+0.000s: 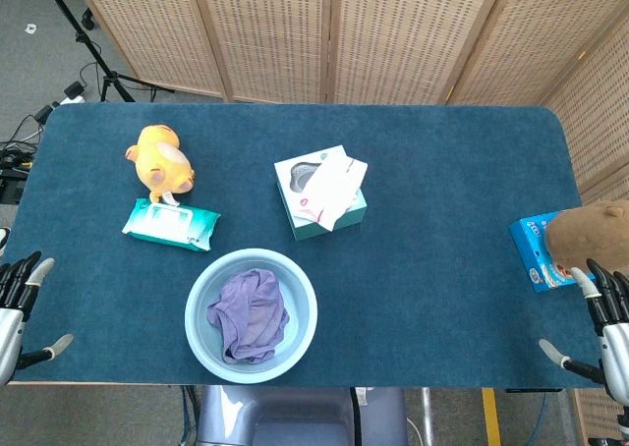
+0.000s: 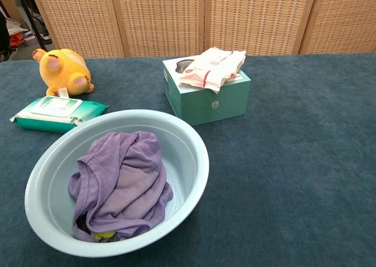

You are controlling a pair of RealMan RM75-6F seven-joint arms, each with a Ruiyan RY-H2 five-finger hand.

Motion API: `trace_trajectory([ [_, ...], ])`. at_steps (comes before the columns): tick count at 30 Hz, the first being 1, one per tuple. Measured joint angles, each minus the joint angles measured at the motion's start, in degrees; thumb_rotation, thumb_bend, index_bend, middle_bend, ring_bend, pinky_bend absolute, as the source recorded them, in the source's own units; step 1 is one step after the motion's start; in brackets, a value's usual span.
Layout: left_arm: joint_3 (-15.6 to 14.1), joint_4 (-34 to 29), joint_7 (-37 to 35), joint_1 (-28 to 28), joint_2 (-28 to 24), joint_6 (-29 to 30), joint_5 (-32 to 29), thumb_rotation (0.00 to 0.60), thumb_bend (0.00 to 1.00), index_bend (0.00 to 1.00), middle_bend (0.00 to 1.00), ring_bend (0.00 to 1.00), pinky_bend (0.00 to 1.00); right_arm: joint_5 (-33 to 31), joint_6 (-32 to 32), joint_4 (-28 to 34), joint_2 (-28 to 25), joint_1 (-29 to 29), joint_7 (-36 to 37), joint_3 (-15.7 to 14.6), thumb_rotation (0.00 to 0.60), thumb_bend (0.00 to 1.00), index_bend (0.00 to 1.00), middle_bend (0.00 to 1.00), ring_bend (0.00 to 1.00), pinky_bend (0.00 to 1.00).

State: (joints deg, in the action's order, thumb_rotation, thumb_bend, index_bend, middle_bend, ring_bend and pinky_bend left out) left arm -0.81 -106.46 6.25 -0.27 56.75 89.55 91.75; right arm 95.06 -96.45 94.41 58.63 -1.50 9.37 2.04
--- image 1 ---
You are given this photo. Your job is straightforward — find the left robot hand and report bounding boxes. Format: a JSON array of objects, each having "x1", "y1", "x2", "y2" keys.
[{"x1": 0, "y1": 251, "x2": 75, "y2": 386}]

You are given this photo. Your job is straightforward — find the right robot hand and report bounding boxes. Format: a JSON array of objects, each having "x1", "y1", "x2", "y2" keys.
[{"x1": 539, "y1": 257, "x2": 629, "y2": 412}]

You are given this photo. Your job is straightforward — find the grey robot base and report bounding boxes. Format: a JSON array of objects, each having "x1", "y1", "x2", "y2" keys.
[{"x1": 195, "y1": 385, "x2": 409, "y2": 446}]

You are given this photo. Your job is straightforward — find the brown plush toy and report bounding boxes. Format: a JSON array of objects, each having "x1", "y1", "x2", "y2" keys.
[{"x1": 545, "y1": 199, "x2": 629, "y2": 276}]

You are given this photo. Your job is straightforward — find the yellow plush toy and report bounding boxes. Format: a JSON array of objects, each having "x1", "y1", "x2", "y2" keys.
[{"x1": 124, "y1": 125, "x2": 198, "y2": 206}]

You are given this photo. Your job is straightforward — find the blue snack box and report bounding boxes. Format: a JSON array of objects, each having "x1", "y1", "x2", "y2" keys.
[{"x1": 508, "y1": 210, "x2": 597, "y2": 294}]

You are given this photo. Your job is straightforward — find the green wet wipes pack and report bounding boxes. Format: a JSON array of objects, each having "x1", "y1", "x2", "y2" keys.
[{"x1": 121, "y1": 197, "x2": 221, "y2": 253}]

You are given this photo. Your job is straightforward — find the light blue plastic basin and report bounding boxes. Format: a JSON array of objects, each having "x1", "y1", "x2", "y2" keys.
[{"x1": 184, "y1": 248, "x2": 318, "y2": 384}]

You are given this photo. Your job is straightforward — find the blue table mat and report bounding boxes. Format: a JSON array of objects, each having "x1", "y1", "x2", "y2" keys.
[{"x1": 8, "y1": 101, "x2": 608, "y2": 387}]

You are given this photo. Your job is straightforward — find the white power strip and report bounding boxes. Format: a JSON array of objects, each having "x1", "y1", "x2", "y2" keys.
[{"x1": 58, "y1": 82, "x2": 87, "y2": 105}]

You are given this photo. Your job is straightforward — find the purple cloth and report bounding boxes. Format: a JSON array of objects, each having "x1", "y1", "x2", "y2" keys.
[{"x1": 206, "y1": 267, "x2": 291, "y2": 366}]

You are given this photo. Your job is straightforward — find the black tripod stand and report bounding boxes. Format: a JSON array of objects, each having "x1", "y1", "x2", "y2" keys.
[{"x1": 37, "y1": 0, "x2": 174, "y2": 104}]

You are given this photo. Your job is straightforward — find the white tissue pack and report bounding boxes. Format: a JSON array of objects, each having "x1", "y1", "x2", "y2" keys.
[{"x1": 295, "y1": 149, "x2": 370, "y2": 232}]

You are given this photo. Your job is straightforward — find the teal and white box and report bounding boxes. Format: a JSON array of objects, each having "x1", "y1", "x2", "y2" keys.
[{"x1": 273, "y1": 144, "x2": 368, "y2": 242}]

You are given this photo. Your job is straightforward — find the woven folding screen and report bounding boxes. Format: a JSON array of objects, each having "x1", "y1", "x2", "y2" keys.
[{"x1": 68, "y1": 0, "x2": 629, "y2": 206}]

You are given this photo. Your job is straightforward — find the blue cable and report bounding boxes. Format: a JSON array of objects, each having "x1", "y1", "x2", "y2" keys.
[{"x1": 523, "y1": 391, "x2": 549, "y2": 446}]

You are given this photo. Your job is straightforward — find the black floor cables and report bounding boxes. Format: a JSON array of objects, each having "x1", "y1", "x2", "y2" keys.
[{"x1": 0, "y1": 101, "x2": 58, "y2": 206}]

